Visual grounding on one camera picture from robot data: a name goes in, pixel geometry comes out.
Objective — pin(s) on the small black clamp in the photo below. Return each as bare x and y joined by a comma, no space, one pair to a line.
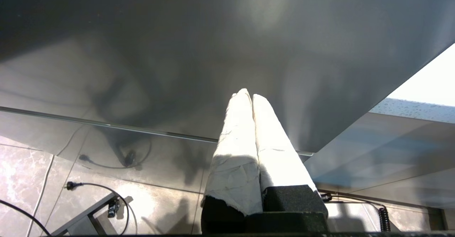
113,208

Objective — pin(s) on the tall grey cabinet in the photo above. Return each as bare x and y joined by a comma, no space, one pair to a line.
177,34

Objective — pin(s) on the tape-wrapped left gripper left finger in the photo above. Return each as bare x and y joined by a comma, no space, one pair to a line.
233,173

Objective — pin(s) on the grey metal frame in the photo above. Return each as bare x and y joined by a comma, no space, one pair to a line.
85,217

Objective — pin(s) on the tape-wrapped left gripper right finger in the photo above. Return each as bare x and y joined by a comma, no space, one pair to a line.
280,166

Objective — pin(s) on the grey under-counter cabinet front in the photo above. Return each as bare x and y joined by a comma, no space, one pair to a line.
391,151

